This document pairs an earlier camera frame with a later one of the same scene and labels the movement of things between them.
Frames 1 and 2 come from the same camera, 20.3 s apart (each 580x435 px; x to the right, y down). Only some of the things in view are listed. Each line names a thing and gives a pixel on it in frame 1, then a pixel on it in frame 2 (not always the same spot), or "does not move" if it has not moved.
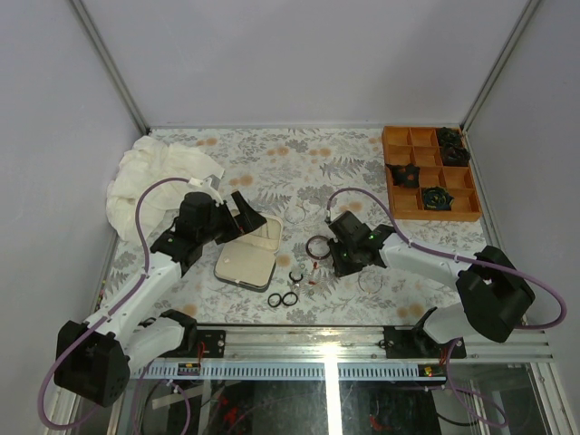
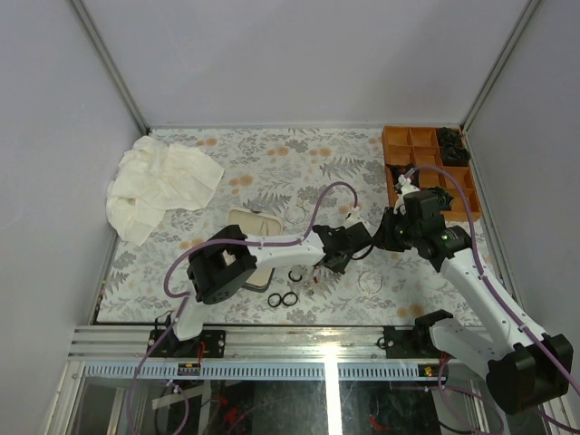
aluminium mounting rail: (351, 353) does not move
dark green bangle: (295, 280) does not move
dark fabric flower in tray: (453, 151) does not move
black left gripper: (248, 219) to (339, 266)
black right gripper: (341, 268) to (384, 239)
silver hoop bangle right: (373, 271) does not move
